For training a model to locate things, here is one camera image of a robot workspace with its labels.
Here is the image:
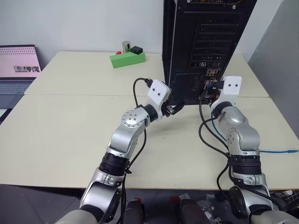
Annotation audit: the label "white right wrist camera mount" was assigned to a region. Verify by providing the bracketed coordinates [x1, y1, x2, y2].
[220, 75, 242, 104]

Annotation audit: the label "black computer tower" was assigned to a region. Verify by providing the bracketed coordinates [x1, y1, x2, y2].
[162, 0, 258, 106]

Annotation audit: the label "blue ethernet cable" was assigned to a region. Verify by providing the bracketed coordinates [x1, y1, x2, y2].
[210, 116, 299, 154]

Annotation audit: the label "dark rounded shape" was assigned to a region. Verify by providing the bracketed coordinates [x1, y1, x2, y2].
[178, 197, 206, 224]
[125, 198, 147, 224]

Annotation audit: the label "black grid mat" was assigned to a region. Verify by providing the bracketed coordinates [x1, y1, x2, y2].
[268, 188, 299, 210]

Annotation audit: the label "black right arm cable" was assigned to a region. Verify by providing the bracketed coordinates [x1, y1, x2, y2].
[198, 79, 285, 212]

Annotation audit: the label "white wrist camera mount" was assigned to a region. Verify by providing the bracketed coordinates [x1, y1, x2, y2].
[146, 79, 171, 120]
[220, 75, 242, 104]

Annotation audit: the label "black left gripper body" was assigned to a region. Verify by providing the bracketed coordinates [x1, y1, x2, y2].
[163, 99, 176, 117]

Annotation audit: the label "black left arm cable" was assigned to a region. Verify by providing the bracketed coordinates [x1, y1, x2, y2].
[118, 77, 155, 224]

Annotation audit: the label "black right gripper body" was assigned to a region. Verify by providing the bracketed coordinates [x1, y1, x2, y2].
[207, 86, 222, 104]

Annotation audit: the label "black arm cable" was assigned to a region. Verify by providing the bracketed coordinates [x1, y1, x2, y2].
[198, 79, 285, 212]
[118, 77, 155, 224]

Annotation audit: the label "green rectangular block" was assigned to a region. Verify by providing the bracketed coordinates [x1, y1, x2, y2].
[109, 52, 147, 69]

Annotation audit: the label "clear plastic bags of parts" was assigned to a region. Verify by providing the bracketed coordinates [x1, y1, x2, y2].
[195, 191, 226, 221]

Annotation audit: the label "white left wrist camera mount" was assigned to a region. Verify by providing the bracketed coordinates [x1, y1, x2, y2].
[146, 79, 171, 120]

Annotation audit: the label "grey partition panel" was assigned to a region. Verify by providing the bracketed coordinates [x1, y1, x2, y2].
[247, 0, 299, 151]

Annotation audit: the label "laptop with pink screen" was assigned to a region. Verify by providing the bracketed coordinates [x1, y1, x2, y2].
[0, 44, 43, 110]

